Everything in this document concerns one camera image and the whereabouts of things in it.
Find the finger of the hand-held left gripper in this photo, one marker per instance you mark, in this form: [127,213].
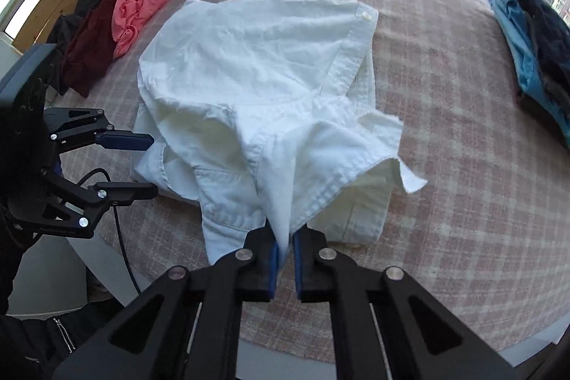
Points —
[129,142]
[129,191]

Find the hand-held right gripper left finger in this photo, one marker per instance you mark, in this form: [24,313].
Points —
[274,264]

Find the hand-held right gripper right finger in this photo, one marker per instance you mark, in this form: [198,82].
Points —
[297,268]

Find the white shirt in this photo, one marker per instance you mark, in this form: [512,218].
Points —
[249,64]

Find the dark red garment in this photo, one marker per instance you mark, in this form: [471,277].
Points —
[89,50]

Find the pink garment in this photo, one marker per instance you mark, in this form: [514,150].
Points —
[133,10]

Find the pink plaid tablecloth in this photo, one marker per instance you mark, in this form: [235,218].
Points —
[445,184]

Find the person's black jacket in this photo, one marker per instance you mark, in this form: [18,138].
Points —
[44,340]

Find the blue garment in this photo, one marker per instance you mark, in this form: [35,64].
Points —
[516,37]

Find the navy garment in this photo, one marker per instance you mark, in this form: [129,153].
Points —
[547,32]

